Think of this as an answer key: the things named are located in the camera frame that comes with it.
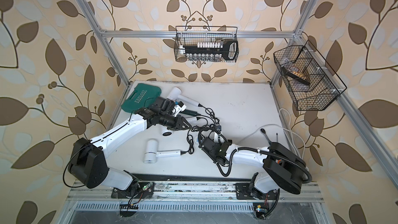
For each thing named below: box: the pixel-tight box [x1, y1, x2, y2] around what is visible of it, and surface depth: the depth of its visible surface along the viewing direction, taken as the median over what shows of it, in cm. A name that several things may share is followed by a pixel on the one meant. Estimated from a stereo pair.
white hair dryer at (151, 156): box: [143, 138, 186, 164], surface depth 85 cm
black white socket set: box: [182, 38, 239, 61], surface depth 87 cm
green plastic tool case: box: [120, 82, 162, 114], surface depth 110 cm
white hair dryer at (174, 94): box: [166, 86, 203, 107], surface depth 110 cm
